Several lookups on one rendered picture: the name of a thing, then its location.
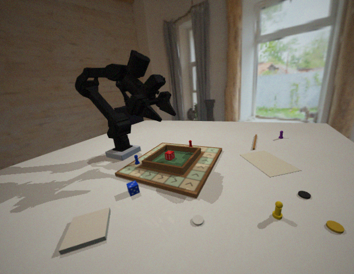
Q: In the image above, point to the beige flat square slab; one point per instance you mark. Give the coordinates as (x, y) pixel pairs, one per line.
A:
(85, 230)

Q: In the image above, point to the red die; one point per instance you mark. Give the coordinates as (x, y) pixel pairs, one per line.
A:
(169, 155)

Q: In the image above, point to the green and cream board game track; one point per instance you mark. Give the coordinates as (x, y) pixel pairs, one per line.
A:
(184, 158)

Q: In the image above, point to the yellow flat disc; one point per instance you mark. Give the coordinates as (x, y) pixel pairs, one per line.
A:
(334, 226)

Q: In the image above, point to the yellow game pawn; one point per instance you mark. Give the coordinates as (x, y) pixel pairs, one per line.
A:
(277, 212)

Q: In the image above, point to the square wooden game board track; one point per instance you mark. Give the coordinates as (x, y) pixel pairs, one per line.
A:
(171, 188)

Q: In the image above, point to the blue die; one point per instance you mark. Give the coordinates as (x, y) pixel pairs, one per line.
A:
(133, 188)

